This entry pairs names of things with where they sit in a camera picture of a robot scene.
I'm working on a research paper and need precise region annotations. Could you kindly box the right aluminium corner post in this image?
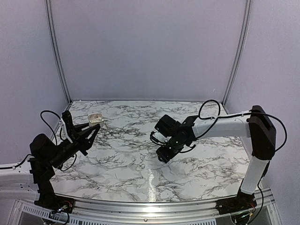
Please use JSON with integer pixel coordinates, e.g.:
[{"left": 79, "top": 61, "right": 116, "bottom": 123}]
[{"left": 222, "top": 0, "right": 253, "bottom": 107}]

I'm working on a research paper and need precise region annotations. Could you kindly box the front aluminium rail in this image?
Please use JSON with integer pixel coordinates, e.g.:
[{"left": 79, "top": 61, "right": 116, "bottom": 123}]
[{"left": 8, "top": 189, "right": 282, "bottom": 225}]

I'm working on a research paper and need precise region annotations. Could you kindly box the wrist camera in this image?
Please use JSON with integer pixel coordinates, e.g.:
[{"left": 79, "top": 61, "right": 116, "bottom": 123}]
[
  {"left": 60, "top": 110, "right": 74, "bottom": 143},
  {"left": 150, "top": 114, "right": 181, "bottom": 144}
]

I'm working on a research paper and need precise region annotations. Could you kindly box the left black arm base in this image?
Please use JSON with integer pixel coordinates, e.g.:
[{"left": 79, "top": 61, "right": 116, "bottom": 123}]
[{"left": 34, "top": 183, "right": 75, "bottom": 213}]

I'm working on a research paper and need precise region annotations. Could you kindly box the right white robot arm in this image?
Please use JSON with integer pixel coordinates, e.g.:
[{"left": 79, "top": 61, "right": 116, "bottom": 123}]
[{"left": 150, "top": 105, "right": 276, "bottom": 210}]

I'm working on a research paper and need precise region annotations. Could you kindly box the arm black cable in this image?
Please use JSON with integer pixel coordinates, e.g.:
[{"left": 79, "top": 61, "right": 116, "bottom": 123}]
[
  {"left": 180, "top": 99, "right": 288, "bottom": 155},
  {"left": 13, "top": 110, "right": 78, "bottom": 172}
]

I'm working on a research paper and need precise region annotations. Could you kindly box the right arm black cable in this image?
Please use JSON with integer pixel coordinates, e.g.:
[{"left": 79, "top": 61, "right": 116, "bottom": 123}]
[{"left": 180, "top": 99, "right": 288, "bottom": 155}]

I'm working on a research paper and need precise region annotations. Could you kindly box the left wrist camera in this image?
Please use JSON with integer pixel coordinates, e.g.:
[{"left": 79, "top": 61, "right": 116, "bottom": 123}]
[{"left": 60, "top": 110, "right": 74, "bottom": 143}]

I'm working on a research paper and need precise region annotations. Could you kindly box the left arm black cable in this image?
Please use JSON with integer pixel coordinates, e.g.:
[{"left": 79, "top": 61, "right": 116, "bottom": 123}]
[{"left": 13, "top": 110, "right": 78, "bottom": 172}]

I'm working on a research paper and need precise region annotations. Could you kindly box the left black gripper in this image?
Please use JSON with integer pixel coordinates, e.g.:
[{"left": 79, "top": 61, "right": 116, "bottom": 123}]
[{"left": 48, "top": 121, "right": 100, "bottom": 169}]

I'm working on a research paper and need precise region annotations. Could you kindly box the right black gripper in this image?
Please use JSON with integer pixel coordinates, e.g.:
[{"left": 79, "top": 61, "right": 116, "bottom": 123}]
[{"left": 157, "top": 135, "right": 184, "bottom": 163}]

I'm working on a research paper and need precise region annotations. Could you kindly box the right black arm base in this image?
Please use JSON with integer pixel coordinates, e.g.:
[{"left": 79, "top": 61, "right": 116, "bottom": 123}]
[{"left": 216, "top": 188, "right": 257, "bottom": 215}]

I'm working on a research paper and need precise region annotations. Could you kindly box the white earbud charging case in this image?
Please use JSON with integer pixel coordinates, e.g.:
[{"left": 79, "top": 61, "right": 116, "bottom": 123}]
[{"left": 88, "top": 113, "right": 104, "bottom": 127}]

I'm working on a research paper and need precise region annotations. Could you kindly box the aluminium corner post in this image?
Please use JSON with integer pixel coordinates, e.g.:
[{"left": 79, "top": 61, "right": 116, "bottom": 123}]
[
  {"left": 45, "top": 0, "right": 72, "bottom": 105},
  {"left": 222, "top": 0, "right": 253, "bottom": 107}
]

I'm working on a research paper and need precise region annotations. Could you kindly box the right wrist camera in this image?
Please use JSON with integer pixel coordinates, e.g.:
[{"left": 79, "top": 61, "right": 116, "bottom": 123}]
[{"left": 150, "top": 114, "right": 181, "bottom": 144}]

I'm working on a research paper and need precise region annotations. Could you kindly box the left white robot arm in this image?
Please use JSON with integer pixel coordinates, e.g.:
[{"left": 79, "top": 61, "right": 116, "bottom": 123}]
[{"left": 0, "top": 123, "right": 101, "bottom": 209}]

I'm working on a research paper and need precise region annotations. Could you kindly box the left aluminium corner post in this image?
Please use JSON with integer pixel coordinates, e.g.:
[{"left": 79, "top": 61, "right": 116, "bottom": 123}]
[{"left": 45, "top": 0, "right": 72, "bottom": 105}]

